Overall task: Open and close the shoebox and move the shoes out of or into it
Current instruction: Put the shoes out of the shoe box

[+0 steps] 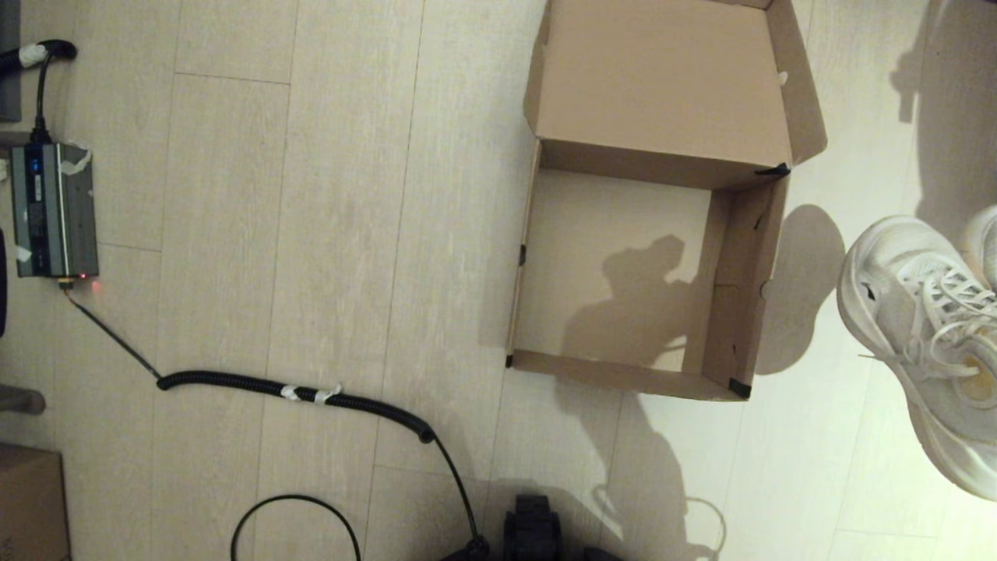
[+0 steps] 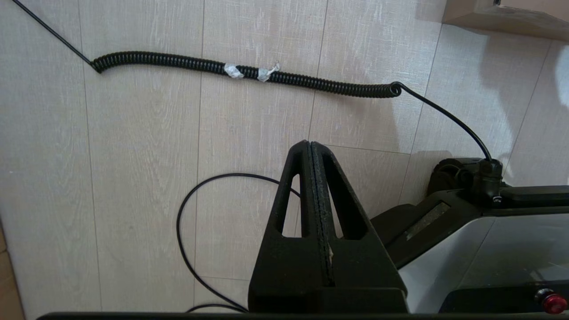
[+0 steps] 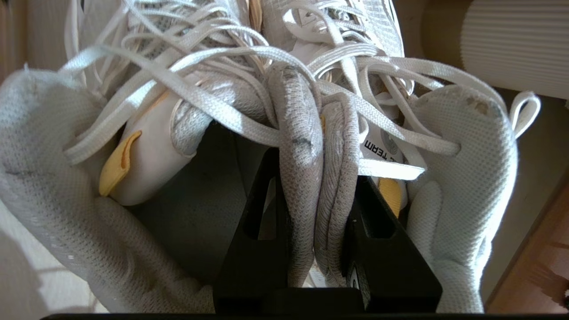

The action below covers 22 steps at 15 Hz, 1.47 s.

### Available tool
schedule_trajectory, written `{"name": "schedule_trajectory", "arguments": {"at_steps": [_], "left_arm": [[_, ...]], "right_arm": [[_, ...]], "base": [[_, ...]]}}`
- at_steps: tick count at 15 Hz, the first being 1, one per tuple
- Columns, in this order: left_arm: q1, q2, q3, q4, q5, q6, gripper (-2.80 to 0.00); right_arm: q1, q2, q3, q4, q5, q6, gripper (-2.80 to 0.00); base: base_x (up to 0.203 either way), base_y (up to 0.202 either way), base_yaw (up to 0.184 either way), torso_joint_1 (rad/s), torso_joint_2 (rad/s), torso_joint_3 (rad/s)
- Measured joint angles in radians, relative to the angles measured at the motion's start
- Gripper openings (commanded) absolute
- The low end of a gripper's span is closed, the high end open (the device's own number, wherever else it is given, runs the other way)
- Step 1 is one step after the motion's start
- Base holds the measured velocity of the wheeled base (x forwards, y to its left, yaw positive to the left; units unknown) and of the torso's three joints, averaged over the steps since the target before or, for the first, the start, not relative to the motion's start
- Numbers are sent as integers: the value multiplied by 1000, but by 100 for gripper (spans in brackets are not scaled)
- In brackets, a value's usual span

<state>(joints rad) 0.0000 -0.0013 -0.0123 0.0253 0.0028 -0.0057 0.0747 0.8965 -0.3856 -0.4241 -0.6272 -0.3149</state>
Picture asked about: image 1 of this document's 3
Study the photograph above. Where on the brown cardboard shoe box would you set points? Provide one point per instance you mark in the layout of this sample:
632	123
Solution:
662	78

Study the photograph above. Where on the white sneaker black side mark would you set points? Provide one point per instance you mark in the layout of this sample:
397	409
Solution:
896	312

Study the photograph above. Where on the white sneaker tan toe edge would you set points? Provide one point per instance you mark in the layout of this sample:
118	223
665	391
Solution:
985	241

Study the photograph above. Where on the small brown cardboard box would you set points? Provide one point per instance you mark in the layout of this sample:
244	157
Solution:
31	506

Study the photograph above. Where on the black ridged robot part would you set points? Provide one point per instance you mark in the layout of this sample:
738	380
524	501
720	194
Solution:
532	530

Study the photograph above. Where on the grey power supply unit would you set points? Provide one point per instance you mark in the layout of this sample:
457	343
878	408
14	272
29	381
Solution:
54	218

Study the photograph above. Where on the grey metal foot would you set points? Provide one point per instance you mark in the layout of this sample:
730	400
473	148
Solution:
19	400

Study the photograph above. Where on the dark flat panel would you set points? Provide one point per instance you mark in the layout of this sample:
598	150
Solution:
8	62

